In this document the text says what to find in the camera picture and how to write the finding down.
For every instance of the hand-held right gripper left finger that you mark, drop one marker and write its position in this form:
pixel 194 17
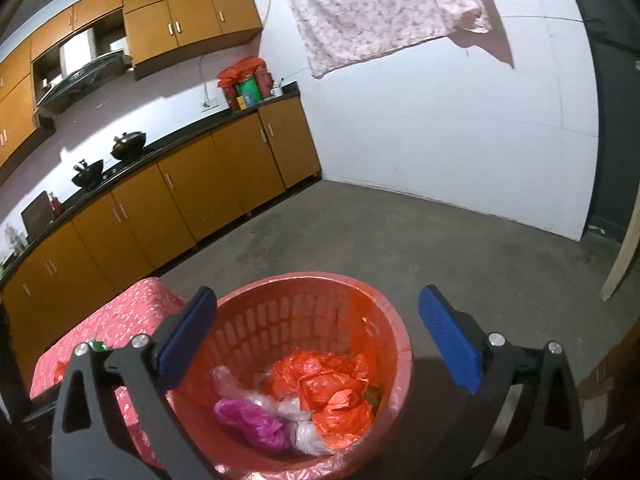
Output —
pixel 187 340

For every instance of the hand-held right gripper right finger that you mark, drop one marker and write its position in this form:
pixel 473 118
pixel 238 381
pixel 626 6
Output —
pixel 450 340

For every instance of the red plastic basket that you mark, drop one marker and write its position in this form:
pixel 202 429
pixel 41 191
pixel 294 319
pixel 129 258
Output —
pixel 280 320

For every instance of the magenta plastic bag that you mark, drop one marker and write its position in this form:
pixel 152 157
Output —
pixel 250 422

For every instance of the round red plastic bag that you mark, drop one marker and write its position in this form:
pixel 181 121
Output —
pixel 295 367

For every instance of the large clear plastic bag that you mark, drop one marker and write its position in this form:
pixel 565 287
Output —
pixel 280 404

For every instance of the large red plastic bag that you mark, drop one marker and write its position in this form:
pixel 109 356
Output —
pixel 345 422

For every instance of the white plastic bag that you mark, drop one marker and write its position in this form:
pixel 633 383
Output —
pixel 312 437

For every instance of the pink floral tablecloth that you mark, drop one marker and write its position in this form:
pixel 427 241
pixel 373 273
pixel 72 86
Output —
pixel 125 310

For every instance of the small green wrapper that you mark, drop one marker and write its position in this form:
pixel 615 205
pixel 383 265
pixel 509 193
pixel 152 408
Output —
pixel 97 345

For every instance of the orange base cabinets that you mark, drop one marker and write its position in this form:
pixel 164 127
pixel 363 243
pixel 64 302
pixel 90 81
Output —
pixel 225 170

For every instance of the small red bottle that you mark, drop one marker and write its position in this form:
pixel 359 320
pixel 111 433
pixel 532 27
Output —
pixel 56 206

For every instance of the wooden plank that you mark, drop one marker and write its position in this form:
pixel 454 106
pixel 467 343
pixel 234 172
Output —
pixel 622 260

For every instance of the black wok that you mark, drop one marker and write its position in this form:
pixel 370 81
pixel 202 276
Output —
pixel 89 176

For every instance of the brown cutting board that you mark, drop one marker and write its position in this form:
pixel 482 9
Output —
pixel 37 217

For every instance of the glass jar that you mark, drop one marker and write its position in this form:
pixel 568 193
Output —
pixel 14 240

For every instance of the black lidded pot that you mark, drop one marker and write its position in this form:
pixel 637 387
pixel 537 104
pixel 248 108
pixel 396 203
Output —
pixel 127 146

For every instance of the black countertop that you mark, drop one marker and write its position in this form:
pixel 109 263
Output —
pixel 190 132

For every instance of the red bag with boxes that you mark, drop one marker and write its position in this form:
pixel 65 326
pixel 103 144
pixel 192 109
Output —
pixel 245 85

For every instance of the small white cup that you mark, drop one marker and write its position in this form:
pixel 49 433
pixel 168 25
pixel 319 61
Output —
pixel 276 92

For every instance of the range hood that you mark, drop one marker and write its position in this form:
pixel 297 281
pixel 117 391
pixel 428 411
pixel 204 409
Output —
pixel 80 80

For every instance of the hanging floral cloth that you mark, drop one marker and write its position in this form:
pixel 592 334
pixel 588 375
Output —
pixel 375 10

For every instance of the orange wall cabinets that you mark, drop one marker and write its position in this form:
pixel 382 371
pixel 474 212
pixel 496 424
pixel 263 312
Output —
pixel 190 20

